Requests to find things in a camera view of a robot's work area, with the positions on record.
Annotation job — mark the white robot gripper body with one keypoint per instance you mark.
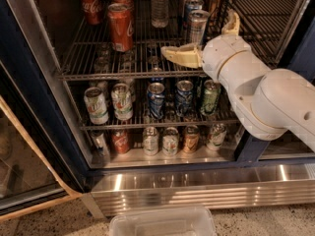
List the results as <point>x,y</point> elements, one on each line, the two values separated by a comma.
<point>220,53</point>

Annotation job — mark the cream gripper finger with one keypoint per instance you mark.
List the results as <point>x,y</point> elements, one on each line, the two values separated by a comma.
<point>188,55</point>
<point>233,24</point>

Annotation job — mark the silver front redbull can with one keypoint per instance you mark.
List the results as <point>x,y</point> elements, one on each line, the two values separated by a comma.
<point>198,20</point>

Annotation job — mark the silver redbull can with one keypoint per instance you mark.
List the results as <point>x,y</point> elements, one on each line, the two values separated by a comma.
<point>198,20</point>
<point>184,4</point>

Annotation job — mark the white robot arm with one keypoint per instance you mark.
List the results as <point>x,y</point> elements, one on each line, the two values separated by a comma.
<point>267,102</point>

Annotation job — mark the blue pepsi can right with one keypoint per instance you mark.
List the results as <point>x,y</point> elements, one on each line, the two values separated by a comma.
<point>183,97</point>

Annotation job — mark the blue pepsi can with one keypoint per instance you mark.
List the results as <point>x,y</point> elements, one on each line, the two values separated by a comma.
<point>183,97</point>
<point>156,97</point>

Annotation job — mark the brown gold can top shelf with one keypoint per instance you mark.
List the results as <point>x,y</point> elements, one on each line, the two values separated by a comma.
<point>213,7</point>

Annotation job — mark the green can middle shelf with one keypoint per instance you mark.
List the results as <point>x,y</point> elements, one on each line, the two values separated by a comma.
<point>210,97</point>

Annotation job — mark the blue pepsi can left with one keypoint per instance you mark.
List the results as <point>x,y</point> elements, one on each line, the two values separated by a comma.
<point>156,97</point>

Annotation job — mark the front red coke can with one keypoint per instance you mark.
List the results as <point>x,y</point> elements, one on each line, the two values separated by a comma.
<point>121,30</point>

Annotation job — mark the red coke can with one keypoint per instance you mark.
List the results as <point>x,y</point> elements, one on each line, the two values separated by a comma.
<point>123,0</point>
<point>121,30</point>
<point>120,140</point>

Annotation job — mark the white green can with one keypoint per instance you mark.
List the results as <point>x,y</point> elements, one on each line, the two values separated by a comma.
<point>95,102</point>
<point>216,136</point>
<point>150,141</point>
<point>122,101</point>
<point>170,141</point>

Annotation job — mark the gold brown can bottom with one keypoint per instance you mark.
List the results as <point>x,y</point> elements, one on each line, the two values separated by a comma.
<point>191,138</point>

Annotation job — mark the white green can bottom right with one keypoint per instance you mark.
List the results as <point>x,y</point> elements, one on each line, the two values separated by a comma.
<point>216,136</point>

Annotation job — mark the stainless steel fridge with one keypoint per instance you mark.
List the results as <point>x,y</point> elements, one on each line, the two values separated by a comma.
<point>35,38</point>

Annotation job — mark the white green can left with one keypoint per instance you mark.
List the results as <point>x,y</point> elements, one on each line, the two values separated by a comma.
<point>95,102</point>

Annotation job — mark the red coke can bottom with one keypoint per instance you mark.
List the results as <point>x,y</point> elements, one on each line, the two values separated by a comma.
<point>120,140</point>

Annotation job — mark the left red coca-cola can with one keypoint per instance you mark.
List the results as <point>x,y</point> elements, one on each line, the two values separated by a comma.
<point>93,11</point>

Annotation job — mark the silver slim can bottom left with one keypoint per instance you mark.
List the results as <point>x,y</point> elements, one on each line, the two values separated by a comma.
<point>100,142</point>

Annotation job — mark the open glass fridge door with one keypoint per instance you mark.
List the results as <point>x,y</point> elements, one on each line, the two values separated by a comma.
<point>29,180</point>

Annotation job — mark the clear water bottle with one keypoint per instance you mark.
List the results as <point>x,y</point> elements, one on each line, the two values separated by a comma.
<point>159,13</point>

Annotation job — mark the clear plastic bin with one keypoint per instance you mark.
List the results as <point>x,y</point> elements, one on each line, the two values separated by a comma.
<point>178,221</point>

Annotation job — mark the top wire shelf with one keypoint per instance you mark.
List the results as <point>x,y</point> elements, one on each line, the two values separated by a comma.
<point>262,24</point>

